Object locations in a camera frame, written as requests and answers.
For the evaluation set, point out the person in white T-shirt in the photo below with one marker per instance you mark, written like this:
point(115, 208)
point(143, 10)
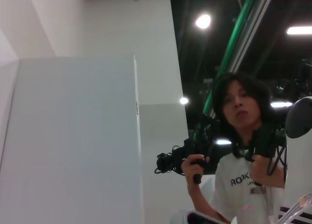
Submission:
point(239, 99)

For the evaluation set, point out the white robot head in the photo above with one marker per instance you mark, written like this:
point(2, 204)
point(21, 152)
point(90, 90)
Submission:
point(302, 100)

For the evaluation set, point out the large round ceiling lamp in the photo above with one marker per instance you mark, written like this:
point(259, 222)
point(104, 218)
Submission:
point(202, 21)

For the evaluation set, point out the long ceiling lamp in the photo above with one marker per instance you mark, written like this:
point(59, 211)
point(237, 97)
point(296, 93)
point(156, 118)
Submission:
point(299, 30)
point(281, 104)

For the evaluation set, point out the person's right forearm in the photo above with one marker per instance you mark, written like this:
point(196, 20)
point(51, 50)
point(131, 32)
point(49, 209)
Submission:
point(202, 199)

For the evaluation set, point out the person's left forearm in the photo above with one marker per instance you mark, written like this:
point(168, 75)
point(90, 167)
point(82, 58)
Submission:
point(275, 177)

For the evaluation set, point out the black white striped robot part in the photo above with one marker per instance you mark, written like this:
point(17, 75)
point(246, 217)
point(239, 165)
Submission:
point(304, 219)

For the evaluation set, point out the grey ceiling rail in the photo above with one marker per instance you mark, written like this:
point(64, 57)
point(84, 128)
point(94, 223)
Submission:
point(250, 28)

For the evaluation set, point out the small round ceiling lamp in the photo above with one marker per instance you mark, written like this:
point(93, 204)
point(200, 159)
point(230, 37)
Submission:
point(184, 101)

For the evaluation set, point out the person's left hand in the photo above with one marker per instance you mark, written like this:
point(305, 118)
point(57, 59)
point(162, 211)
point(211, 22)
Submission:
point(259, 170)

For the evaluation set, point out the person's right hand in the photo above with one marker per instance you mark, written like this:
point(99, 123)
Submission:
point(192, 168)

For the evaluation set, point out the green ceiling pipe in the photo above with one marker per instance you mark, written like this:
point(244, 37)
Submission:
point(234, 38)

